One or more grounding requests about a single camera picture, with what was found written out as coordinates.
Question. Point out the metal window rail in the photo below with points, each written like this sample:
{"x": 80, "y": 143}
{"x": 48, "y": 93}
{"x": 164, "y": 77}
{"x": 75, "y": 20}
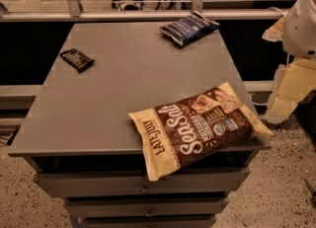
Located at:
{"x": 272, "y": 13}

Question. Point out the brown sea salt chip bag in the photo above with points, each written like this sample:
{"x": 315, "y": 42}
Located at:
{"x": 179, "y": 134}

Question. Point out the grey drawer cabinet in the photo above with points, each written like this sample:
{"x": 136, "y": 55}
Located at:
{"x": 85, "y": 149}

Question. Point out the black rxbar chocolate bar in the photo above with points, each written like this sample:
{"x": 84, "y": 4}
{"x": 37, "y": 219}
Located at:
{"x": 77, "y": 59}

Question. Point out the blue chip bag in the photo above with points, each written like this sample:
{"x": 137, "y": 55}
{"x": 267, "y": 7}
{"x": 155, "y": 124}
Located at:
{"x": 188, "y": 29}

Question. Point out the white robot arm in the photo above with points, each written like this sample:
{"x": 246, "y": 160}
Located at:
{"x": 294, "y": 80}

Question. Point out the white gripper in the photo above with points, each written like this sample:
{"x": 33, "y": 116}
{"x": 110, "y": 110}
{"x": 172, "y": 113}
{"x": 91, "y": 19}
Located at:
{"x": 300, "y": 32}

